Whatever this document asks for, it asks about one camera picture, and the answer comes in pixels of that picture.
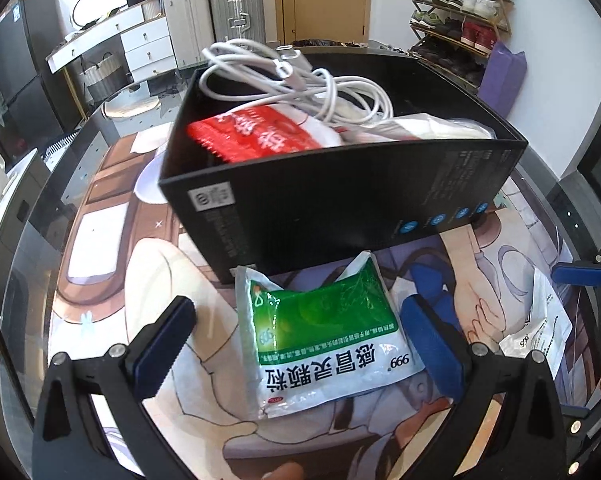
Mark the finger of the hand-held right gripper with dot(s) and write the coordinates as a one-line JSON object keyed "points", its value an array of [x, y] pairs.
{"points": [[580, 274], [592, 440]]}

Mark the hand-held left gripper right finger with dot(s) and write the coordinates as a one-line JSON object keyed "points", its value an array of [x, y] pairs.
{"points": [[433, 350]]}

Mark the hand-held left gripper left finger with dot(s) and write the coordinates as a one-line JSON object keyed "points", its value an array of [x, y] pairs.
{"points": [[163, 350]]}

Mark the small white sachet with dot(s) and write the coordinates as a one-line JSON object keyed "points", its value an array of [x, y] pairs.
{"points": [[540, 320]]}

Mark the green white packet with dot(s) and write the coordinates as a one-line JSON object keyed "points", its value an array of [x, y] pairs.
{"points": [[320, 340]]}

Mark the black cardboard box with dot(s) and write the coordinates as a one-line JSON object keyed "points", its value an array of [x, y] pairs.
{"points": [[330, 200]]}

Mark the red white packet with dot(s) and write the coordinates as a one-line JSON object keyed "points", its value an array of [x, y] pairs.
{"points": [[260, 135]]}

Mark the person's left hand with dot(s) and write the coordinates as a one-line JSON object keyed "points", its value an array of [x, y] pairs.
{"points": [[284, 472]]}

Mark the printed table mat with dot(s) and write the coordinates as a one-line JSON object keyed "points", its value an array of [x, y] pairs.
{"points": [[130, 260]]}

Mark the grey side cabinet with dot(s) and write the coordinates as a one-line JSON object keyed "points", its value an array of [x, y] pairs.
{"points": [[15, 220]]}

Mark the purple bag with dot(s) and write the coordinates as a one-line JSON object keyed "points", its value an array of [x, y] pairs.
{"points": [[502, 77]]}

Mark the wooden shoe rack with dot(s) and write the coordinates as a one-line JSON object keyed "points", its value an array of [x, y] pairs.
{"points": [[502, 25]]}

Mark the woven basket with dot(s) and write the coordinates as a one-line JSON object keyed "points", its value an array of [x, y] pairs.
{"points": [[105, 80]]}

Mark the rows of shoes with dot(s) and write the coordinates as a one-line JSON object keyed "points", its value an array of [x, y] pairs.
{"points": [[455, 5]]}

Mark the shoes beside door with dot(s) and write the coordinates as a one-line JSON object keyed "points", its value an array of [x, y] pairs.
{"points": [[375, 47]]}

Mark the black refrigerator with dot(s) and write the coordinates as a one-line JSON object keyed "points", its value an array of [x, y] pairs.
{"points": [[25, 75]]}

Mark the white dresser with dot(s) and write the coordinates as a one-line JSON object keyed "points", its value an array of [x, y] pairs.
{"points": [[145, 40]]}

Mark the white suitcase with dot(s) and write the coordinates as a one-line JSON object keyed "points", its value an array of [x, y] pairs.
{"points": [[188, 25]]}

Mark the silver suitcase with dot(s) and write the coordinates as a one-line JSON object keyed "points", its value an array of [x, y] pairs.
{"points": [[238, 10]]}

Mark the oval mirror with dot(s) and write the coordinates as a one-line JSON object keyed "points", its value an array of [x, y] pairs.
{"points": [[95, 5]]}

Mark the wooden door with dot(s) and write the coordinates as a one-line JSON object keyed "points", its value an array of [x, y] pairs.
{"points": [[325, 0]]}

